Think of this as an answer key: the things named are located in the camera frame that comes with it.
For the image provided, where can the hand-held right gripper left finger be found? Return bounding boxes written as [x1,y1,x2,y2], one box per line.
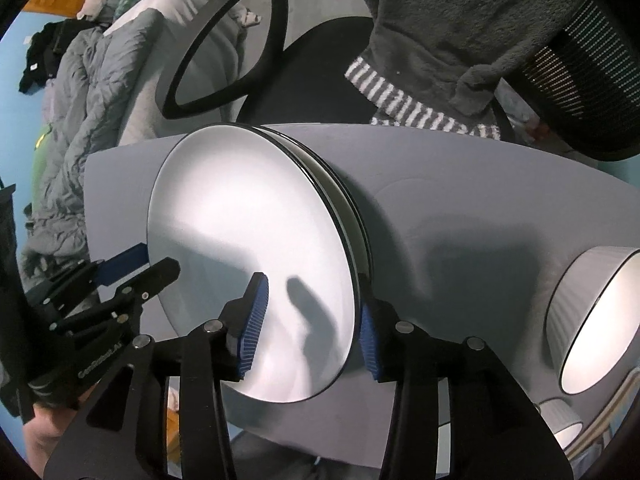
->
[44,272,271,480]

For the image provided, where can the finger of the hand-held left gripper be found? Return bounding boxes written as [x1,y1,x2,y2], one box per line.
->
[30,243,151,311]
[50,257,182,337]

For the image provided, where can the light grey blanket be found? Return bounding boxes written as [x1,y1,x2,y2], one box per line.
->
[105,0,263,146]

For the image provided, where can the lime green cloth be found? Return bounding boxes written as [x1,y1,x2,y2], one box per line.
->
[30,122,56,181]

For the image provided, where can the grey quilted comforter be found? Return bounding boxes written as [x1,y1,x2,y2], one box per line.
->
[20,7,166,281]

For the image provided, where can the black clothing pile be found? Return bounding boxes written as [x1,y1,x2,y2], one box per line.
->
[19,20,96,95]

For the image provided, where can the person's left forearm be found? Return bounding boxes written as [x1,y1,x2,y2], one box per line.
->
[20,400,86,471]

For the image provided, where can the white ribbed bowl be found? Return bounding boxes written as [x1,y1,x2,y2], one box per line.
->
[545,245,640,395]
[537,397,585,453]

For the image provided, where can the black office chair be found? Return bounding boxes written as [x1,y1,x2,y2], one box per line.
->
[160,0,640,161]

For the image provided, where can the tan wooden frame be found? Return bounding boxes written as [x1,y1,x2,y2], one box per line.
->
[565,365,640,466]

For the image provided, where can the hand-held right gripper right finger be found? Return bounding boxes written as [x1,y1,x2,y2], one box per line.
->
[357,277,573,480]

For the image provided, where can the grey fleece robe striped trim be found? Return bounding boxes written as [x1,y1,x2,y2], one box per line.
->
[344,0,608,142]

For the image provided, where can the white black-rimmed plate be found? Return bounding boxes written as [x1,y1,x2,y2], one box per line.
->
[146,124,362,403]
[262,125,368,286]
[280,130,375,281]

